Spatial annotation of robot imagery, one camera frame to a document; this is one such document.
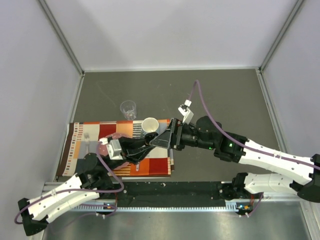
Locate white blue mug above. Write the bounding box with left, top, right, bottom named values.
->
left=141, top=117, right=160, bottom=135

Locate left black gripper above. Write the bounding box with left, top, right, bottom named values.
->
left=102, top=136, right=155, bottom=174

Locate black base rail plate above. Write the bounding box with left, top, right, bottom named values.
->
left=117, top=181, right=239, bottom=208

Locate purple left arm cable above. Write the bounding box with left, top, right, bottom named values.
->
left=14, top=133, right=125, bottom=225

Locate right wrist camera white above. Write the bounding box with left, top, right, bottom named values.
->
left=178, top=99, right=194, bottom=124

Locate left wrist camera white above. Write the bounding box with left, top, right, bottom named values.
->
left=98, top=137, right=123, bottom=160

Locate clear plastic cup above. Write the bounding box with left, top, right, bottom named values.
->
left=120, top=100, right=137, bottom=121

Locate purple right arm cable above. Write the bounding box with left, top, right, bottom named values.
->
left=187, top=79, right=320, bottom=218

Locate orange patterned placemat cloth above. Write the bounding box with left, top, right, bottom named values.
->
left=56, top=119, right=175, bottom=178

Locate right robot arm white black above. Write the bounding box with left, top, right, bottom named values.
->
left=150, top=116, right=320, bottom=203

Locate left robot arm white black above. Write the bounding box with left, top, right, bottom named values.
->
left=14, top=131, right=158, bottom=237

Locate black earbud case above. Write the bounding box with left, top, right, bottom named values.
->
left=144, top=135, right=157, bottom=146

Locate silver fork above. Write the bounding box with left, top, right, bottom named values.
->
left=84, top=132, right=90, bottom=154

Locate knife with orange handle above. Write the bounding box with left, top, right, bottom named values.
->
left=135, top=163, right=142, bottom=172

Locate aluminium frame post left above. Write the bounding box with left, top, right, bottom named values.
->
left=36, top=0, right=85, bottom=76

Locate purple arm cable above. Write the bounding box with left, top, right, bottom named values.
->
left=187, top=79, right=320, bottom=218
left=14, top=133, right=125, bottom=225

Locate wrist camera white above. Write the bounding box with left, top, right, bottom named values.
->
left=178, top=99, right=194, bottom=124
left=98, top=137, right=123, bottom=160

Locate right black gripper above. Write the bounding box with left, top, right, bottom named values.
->
left=150, top=118, right=216, bottom=151

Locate aluminium frame post right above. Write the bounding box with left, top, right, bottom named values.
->
left=258, top=0, right=306, bottom=74

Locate white comb cable duct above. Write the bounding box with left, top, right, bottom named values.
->
left=70, top=201, right=254, bottom=215

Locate aluminium frame post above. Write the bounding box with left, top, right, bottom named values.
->
left=36, top=0, right=85, bottom=76
left=258, top=0, right=306, bottom=74

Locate pink polka dot plate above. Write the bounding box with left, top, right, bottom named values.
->
left=96, top=132, right=129, bottom=172

